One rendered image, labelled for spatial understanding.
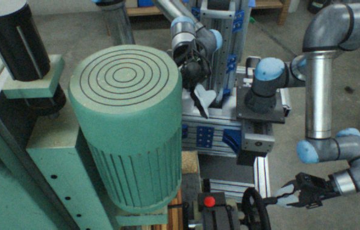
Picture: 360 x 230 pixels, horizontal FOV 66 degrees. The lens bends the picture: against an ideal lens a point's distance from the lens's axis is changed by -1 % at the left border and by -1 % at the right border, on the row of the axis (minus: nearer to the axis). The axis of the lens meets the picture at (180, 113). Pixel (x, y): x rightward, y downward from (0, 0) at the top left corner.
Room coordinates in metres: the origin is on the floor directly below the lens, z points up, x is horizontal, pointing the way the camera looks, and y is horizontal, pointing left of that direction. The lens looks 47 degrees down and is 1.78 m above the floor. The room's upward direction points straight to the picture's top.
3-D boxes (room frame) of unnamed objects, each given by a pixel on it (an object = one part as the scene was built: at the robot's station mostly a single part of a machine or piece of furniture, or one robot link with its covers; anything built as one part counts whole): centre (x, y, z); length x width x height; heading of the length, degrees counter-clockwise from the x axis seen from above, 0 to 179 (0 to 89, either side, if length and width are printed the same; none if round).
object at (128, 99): (0.34, 0.08, 1.35); 0.18 x 0.18 x 0.31
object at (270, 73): (0.97, -0.39, 0.98); 0.13 x 0.12 x 0.14; 96
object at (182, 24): (0.76, -0.01, 1.31); 0.11 x 0.08 x 0.09; 3
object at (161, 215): (0.34, 0.10, 1.03); 0.14 x 0.07 x 0.09; 93
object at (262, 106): (0.97, -0.39, 0.87); 0.15 x 0.15 x 0.10
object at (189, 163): (0.57, 0.01, 0.92); 0.14 x 0.09 x 0.04; 93
